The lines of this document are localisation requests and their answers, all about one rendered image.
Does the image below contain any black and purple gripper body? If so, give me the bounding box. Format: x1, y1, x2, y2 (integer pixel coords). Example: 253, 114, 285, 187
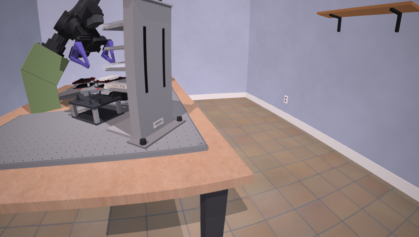
73, 35, 110, 57

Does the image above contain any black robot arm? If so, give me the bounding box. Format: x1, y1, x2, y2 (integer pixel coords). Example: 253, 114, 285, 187
41, 0, 104, 57

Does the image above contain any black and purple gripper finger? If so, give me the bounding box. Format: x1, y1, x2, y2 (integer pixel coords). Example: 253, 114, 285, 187
101, 40, 115, 63
69, 41, 90, 69

